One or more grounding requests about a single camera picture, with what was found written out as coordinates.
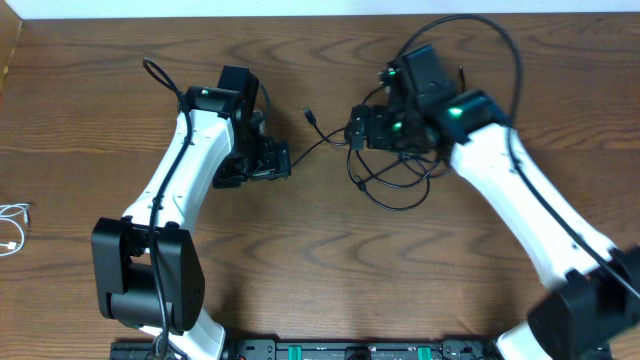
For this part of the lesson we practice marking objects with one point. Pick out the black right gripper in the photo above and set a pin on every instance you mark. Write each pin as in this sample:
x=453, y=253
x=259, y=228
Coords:
x=377, y=138

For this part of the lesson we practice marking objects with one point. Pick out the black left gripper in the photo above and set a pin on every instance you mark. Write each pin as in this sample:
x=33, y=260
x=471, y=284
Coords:
x=276, y=161

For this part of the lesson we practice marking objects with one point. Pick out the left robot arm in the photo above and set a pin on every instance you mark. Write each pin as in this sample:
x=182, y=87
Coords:
x=148, y=275

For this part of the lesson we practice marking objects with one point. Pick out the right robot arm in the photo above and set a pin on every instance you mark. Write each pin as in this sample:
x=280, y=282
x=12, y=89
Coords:
x=593, y=286

